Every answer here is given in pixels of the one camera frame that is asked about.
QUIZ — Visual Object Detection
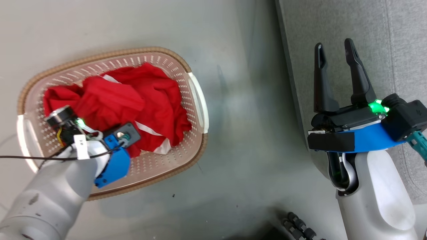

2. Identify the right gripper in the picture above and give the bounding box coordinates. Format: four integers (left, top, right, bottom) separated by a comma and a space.
310, 38, 389, 132

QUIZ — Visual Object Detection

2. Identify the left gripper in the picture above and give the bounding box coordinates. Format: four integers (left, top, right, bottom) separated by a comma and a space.
46, 106, 104, 147

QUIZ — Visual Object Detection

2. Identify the red white-striped clothing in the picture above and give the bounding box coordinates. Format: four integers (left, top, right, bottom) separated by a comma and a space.
43, 63, 192, 158

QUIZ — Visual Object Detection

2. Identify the beige perforated laundry basket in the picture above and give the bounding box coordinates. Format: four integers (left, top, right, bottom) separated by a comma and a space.
17, 47, 209, 200

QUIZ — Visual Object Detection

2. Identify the white paper tag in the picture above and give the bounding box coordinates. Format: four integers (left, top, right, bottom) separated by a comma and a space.
73, 134, 90, 160

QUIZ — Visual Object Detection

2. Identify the grey fabric sofa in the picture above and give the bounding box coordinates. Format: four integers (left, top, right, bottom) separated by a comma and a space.
275, 0, 427, 204

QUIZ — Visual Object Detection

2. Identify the thin black cable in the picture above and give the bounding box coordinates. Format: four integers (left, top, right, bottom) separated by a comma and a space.
0, 151, 112, 162

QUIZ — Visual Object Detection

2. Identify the blue right camera mount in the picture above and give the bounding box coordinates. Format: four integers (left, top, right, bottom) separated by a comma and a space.
307, 123, 407, 154

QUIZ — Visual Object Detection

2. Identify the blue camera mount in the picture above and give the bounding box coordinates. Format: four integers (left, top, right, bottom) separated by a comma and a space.
307, 123, 407, 154
94, 135, 130, 188

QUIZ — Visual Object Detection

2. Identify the blue left camera mount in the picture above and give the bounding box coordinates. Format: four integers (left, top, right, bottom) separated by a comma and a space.
94, 135, 130, 188

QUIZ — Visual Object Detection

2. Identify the teal cable connector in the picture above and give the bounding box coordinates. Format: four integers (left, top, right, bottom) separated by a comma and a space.
408, 131, 427, 164

